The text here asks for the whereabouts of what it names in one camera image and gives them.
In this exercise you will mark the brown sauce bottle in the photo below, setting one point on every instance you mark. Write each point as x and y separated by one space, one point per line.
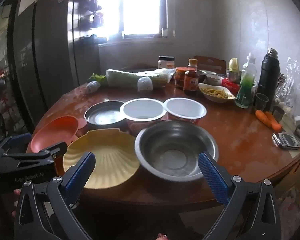
191 82

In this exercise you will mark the digital kitchen scale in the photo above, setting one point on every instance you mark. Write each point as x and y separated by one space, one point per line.
287 140

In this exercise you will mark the white dish with food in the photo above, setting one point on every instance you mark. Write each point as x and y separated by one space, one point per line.
215 92

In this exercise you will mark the steel cup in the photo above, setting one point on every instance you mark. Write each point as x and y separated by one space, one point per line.
232 77

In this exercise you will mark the dark grey refrigerator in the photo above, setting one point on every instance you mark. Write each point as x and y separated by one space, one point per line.
47 55

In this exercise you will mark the bright window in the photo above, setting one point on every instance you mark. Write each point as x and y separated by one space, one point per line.
140 5

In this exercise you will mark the white foam net fruit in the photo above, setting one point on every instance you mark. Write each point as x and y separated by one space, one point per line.
93 87
145 84

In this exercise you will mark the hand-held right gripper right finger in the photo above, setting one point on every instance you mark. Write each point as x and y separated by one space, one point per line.
212 177

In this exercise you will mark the crinkled clear plastic bag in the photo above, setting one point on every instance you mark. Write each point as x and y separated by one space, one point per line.
290 80

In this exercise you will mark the yellow plastic lid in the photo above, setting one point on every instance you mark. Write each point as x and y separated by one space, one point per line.
233 65

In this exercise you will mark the orange carrot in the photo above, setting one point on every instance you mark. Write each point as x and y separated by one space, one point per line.
262 117
276 125

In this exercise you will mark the orange plastic bowl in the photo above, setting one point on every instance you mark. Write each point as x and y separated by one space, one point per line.
55 132

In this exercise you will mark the black-lidded glass jar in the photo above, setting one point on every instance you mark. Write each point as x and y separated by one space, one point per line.
166 62

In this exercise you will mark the green liquid plastic bottle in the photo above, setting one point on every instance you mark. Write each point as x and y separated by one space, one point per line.
245 85

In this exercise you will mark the yellow shell-shaped plate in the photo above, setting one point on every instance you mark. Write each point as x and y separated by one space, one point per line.
110 155

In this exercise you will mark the wrapped napa cabbage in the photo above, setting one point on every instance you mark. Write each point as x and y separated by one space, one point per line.
125 78

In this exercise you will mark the small glass cup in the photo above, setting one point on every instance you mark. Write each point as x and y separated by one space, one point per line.
262 102

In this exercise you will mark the steel pan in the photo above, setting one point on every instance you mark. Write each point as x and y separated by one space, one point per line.
102 117

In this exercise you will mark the small steel bowl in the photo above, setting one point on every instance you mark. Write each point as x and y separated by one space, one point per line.
202 76

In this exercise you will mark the red box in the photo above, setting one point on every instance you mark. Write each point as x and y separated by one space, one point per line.
230 85

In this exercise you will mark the black framed glass door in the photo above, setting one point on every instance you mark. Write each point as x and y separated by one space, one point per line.
0 42

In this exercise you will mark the large steel bowl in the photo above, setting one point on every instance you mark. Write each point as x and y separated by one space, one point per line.
170 142

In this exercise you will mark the black thermos flask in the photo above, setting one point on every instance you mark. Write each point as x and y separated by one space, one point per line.
267 77

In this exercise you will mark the white ceramic bowl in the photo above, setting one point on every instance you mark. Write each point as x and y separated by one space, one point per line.
213 79

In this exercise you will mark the green leafy vegetable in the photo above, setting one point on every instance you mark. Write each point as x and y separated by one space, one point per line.
97 78

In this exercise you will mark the white paper bowl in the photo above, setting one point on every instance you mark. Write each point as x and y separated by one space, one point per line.
185 107
142 110

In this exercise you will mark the red-lidded sauce jar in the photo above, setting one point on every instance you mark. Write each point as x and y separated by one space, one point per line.
180 78

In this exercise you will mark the wooden chair back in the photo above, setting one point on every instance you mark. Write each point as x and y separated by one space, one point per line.
210 62

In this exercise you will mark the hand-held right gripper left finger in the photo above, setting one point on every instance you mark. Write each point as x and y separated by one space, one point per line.
80 177

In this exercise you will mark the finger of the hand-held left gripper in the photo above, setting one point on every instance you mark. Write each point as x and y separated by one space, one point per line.
57 150
15 138

